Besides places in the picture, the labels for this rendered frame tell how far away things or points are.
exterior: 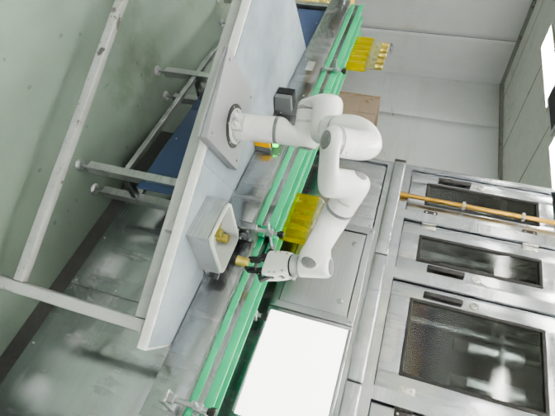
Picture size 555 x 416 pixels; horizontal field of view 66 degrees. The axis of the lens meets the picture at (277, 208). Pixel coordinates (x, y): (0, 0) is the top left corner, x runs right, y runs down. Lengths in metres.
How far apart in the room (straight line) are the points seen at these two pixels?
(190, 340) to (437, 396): 0.88
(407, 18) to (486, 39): 1.26
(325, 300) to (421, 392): 0.47
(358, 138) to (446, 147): 5.72
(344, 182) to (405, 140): 5.72
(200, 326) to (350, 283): 0.63
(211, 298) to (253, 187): 0.47
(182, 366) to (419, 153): 5.63
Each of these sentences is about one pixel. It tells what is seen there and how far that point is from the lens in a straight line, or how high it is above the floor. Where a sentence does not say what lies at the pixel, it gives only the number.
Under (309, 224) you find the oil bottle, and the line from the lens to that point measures 1.77.
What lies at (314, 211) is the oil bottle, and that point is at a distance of 1.81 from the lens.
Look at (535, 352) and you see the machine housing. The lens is 1.91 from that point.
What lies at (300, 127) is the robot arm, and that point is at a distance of 1.46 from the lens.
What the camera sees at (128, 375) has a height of 0.56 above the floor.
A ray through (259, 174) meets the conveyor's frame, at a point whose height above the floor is 0.82.
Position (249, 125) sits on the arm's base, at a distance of 1.50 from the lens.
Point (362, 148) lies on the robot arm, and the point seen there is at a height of 1.26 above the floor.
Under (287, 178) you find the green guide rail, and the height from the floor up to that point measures 0.94.
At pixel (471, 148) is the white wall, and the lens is 6.97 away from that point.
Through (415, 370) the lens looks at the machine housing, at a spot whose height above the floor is 1.57.
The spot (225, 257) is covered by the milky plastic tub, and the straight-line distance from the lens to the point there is 1.60.
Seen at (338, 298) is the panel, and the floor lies 1.24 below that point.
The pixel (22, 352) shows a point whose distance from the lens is 2.05.
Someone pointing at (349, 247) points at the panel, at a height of 1.23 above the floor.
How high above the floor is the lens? 1.36
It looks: 14 degrees down
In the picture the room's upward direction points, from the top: 102 degrees clockwise
